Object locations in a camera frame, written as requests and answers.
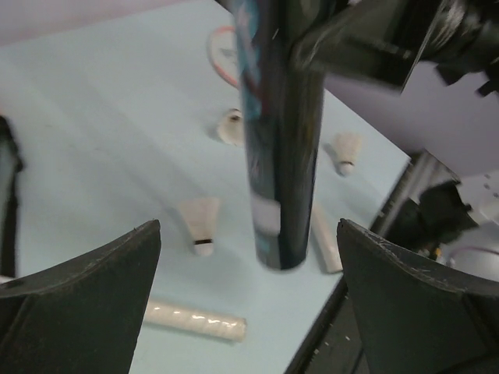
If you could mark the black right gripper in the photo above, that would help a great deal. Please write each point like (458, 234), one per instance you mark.
(371, 41)

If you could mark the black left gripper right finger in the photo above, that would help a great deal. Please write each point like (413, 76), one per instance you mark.
(415, 315)

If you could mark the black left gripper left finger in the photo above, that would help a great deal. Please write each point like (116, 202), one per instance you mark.
(83, 315)

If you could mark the white feather shuttlecock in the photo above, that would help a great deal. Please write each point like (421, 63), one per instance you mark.
(201, 217)
(230, 128)
(346, 147)

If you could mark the black shuttlecock tube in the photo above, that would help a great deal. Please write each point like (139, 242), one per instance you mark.
(282, 110)

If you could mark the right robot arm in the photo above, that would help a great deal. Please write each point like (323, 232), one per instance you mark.
(460, 37)

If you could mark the pink badminton racket right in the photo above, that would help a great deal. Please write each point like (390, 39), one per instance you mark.
(221, 53)

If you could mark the pink badminton racket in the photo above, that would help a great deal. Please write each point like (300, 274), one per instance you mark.
(192, 320)
(221, 53)

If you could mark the pink badminton racket left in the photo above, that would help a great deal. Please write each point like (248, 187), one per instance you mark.
(192, 320)

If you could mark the pink racket cover bag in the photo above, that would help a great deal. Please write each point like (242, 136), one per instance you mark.
(11, 166)

